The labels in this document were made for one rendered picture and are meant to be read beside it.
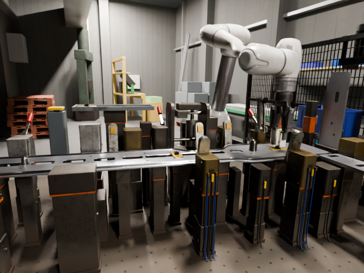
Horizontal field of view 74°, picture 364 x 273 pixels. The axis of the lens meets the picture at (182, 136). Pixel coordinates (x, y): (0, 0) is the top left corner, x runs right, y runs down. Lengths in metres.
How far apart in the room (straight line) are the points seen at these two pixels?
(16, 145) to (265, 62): 0.97
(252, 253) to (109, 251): 0.50
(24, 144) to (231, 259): 0.86
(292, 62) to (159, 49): 9.31
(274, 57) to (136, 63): 9.07
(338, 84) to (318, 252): 0.71
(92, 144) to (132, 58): 8.92
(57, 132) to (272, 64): 0.96
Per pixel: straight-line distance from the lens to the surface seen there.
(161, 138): 1.09
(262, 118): 1.26
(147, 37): 10.14
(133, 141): 1.04
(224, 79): 1.63
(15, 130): 6.29
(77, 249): 0.85
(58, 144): 1.25
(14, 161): 1.03
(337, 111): 1.29
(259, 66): 0.95
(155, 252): 0.94
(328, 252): 1.08
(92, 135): 1.03
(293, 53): 1.08
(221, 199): 1.04
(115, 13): 10.03
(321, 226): 1.13
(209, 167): 0.77
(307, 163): 0.93
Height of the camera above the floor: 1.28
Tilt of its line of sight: 12 degrees down
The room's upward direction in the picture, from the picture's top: 1 degrees clockwise
